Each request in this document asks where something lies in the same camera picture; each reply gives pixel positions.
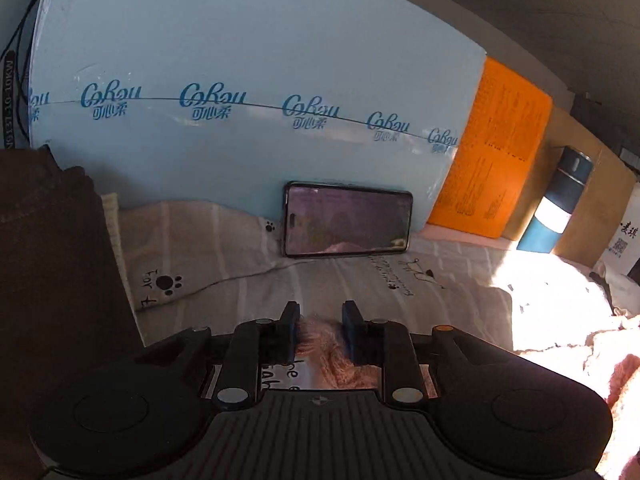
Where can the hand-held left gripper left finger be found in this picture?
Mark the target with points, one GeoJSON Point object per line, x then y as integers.
{"type": "Point", "coordinates": [291, 332]}

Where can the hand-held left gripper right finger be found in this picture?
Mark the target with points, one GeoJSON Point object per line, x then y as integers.
{"type": "Point", "coordinates": [353, 335]}

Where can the pink knitted sweater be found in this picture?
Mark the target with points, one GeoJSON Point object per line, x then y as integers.
{"type": "Point", "coordinates": [327, 360]}

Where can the printed white bed sheet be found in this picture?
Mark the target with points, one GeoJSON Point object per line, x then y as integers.
{"type": "Point", "coordinates": [310, 280]}

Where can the black smartphone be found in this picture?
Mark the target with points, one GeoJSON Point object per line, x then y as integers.
{"type": "Point", "coordinates": [345, 220]}

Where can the orange printed sheet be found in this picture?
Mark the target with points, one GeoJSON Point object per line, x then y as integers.
{"type": "Point", "coordinates": [495, 150]}

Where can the blue thermos bottle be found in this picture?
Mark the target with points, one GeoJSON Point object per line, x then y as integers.
{"type": "Point", "coordinates": [555, 205]}

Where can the dark brown cloth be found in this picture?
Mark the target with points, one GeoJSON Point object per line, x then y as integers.
{"type": "Point", "coordinates": [50, 260]}

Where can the brown cardboard box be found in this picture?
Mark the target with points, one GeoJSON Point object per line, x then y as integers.
{"type": "Point", "coordinates": [602, 200]}

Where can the white paper bag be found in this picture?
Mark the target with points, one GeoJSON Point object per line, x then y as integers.
{"type": "Point", "coordinates": [622, 240]}

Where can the light blue printed carton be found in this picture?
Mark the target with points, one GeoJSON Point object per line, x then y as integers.
{"type": "Point", "coordinates": [200, 35]}

